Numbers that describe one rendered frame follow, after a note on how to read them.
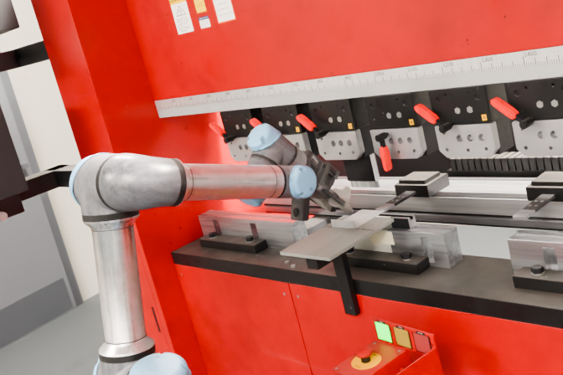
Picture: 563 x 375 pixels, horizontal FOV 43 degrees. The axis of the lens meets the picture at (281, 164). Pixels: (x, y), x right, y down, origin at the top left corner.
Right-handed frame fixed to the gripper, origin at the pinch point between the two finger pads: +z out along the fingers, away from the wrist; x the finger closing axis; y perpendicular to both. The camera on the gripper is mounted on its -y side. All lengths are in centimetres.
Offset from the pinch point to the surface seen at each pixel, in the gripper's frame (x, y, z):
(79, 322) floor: 296, -36, 106
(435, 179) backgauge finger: -7.8, 23.7, 23.1
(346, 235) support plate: -4.8, -6.6, 0.7
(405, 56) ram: -26.9, 29.2, -25.0
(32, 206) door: 322, 17, 51
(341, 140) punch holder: -0.9, 16.2, -10.3
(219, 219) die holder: 66, 0, 11
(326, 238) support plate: -0.3, -8.9, -1.3
